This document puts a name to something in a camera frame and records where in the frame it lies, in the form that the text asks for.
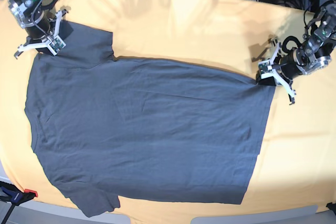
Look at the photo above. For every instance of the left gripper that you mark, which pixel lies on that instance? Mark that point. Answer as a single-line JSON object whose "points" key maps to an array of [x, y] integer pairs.
{"points": [[288, 64]]}

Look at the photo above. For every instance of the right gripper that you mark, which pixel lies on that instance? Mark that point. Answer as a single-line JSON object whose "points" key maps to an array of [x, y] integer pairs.
{"points": [[37, 37]]}

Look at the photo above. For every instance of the grey-blue T-shirt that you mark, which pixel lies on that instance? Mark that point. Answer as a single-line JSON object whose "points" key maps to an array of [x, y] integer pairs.
{"points": [[152, 129]]}

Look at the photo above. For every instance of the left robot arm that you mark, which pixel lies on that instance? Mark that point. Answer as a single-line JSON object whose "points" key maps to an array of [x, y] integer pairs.
{"points": [[314, 53]]}

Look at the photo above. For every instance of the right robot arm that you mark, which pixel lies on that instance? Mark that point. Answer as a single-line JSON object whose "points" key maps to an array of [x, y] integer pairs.
{"points": [[33, 9]]}

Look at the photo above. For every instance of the yellow table cloth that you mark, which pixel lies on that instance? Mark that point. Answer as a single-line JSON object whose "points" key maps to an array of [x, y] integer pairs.
{"points": [[296, 165]]}

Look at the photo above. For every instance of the black clamp right corner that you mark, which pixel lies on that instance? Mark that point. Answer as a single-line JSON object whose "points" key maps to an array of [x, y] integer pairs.
{"points": [[331, 206]]}

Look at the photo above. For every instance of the blue red bar clamp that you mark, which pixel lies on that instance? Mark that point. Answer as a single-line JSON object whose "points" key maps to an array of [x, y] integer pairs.
{"points": [[14, 196]]}

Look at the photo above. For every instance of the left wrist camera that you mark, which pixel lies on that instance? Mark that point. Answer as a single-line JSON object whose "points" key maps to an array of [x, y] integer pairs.
{"points": [[265, 69]]}

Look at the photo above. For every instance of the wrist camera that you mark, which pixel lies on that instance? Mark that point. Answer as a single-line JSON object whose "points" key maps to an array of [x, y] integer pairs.
{"points": [[56, 45], [265, 69]]}

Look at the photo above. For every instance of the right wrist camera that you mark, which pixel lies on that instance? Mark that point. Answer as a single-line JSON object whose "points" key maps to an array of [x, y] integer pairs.
{"points": [[56, 45]]}

